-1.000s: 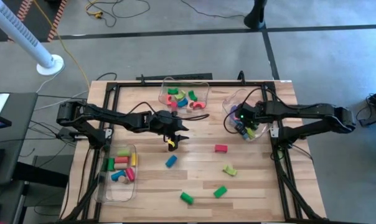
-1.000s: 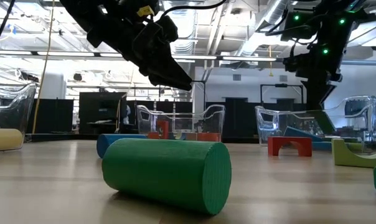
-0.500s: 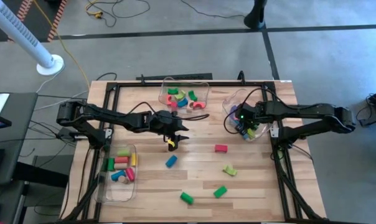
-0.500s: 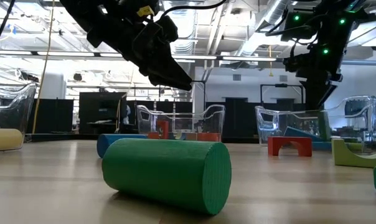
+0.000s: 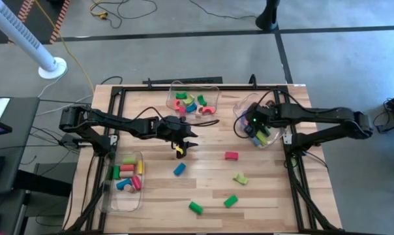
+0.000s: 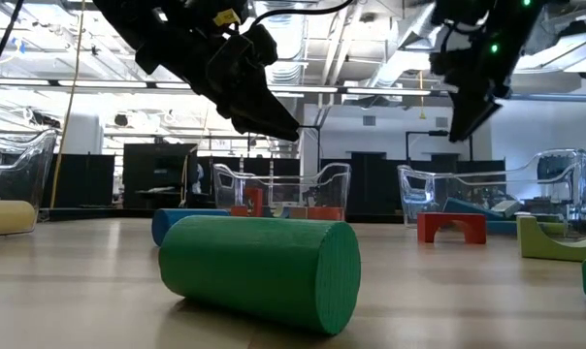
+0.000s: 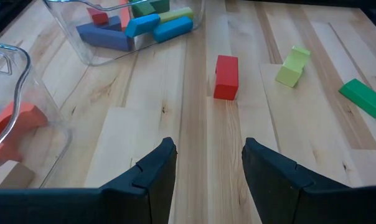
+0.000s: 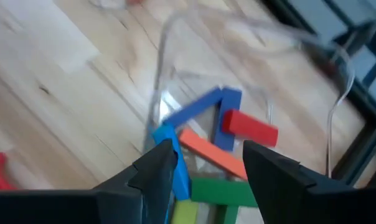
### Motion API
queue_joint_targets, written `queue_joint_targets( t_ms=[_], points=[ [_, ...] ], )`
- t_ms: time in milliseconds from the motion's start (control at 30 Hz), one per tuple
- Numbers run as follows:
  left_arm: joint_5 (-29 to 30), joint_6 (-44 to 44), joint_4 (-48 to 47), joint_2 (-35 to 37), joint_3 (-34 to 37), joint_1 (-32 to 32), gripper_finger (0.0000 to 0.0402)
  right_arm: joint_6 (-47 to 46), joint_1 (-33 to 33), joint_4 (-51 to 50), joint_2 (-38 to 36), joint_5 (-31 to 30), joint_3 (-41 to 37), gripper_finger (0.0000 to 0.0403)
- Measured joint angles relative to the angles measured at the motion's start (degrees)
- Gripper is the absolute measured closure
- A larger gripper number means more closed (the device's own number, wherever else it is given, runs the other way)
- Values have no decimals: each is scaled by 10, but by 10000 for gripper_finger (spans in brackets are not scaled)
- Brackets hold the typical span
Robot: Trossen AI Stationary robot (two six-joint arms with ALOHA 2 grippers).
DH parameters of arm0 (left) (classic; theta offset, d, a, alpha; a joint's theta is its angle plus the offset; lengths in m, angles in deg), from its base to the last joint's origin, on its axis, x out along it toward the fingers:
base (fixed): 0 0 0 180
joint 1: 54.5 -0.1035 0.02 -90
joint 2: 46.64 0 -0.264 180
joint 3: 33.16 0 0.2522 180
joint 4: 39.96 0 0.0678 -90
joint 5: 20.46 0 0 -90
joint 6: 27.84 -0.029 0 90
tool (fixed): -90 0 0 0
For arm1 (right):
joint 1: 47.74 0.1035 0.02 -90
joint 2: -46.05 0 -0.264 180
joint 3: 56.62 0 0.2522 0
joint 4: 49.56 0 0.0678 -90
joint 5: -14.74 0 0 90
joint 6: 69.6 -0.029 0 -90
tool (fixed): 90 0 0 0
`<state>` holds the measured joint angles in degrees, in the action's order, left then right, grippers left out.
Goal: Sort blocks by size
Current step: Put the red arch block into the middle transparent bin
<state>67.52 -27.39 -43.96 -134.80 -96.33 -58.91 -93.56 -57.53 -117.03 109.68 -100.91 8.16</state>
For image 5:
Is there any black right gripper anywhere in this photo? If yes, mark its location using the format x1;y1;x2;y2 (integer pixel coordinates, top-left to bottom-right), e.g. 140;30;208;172
243;102;279;138

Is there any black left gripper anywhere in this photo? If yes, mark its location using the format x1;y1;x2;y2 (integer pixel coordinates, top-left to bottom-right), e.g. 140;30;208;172
159;116;199;160

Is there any short blue block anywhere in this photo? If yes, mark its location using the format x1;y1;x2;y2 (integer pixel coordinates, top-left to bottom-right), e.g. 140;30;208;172
173;162;187;177

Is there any green half cylinder block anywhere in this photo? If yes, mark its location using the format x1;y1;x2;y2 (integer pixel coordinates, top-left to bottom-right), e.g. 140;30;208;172
189;201;204;215

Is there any blue cylinder block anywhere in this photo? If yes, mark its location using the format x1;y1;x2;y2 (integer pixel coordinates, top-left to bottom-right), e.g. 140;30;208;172
115;178;132;191

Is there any clear plastic bin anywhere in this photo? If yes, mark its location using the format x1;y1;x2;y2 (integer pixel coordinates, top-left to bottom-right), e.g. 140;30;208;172
232;93;284;149
166;80;220;123
98;150;146;213

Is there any black mounting bar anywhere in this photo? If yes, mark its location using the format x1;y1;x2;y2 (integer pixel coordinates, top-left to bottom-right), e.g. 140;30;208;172
142;76;224;86

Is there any black stand base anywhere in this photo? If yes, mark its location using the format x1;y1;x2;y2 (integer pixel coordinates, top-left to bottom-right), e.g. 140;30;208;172
255;0;281;32

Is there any dark grey side desk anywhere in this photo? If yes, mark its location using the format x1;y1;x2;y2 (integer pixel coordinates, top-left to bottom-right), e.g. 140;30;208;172
0;97;41;195

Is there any black orange-striped floor mat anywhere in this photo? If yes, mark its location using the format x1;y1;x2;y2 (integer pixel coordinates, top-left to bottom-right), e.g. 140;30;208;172
0;0;70;45

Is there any white tower fan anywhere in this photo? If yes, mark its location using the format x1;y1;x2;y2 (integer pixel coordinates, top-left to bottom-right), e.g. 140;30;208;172
0;0;68;80

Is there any black table cable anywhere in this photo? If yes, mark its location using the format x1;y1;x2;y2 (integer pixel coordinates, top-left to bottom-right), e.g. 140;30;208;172
100;76;123;86

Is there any black floor cable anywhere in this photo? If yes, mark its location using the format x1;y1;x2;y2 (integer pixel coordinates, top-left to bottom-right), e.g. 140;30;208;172
91;0;159;29
189;0;260;20

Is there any yellow plug cable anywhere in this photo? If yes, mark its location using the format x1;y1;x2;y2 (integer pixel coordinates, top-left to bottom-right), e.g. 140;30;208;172
89;0;109;21

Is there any yellow floor cable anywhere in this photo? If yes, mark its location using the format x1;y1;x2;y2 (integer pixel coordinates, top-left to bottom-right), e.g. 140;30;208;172
35;0;95;94

